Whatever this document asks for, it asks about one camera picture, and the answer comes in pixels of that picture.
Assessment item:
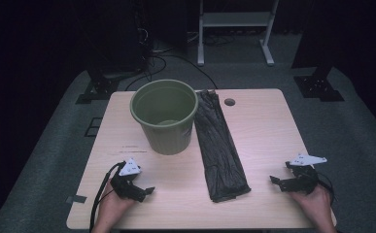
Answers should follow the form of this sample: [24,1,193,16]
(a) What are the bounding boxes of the person's right hand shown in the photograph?
[289,186,334,224]

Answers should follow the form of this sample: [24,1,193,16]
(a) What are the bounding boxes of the white metal stand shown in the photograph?
[197,0,280,67]

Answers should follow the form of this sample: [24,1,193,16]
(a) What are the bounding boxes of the black floor tape outline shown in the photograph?
[84,116,103,138]

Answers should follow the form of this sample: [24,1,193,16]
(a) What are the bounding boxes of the left hand-held gripper cable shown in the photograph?
[89,161,125,233]

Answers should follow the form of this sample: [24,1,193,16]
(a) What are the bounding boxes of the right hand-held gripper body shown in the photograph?
[285,153,327,195]

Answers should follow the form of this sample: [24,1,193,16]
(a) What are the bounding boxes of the black floor cable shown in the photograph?
[124,53,219,92]

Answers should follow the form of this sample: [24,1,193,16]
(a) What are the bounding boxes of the person's left hand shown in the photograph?
[97,186,137,226]

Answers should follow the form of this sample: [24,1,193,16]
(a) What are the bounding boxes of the green plastic bin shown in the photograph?
[129,79,199,155]

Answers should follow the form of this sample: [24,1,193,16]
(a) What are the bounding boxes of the black plastic trash bag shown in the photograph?
[193,89,252,204]

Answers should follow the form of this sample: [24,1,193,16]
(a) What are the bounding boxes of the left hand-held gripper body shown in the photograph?
[110,157,148,203]

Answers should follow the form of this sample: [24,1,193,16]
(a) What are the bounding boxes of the grey tape strip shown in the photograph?
[66,194,87,205]

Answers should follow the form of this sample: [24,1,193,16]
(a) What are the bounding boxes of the dark equipment cabinet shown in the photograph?
[87,0,151,75]

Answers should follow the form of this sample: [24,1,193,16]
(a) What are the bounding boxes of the black stand base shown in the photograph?
[292,64,345,103]
[75,64,120,105]

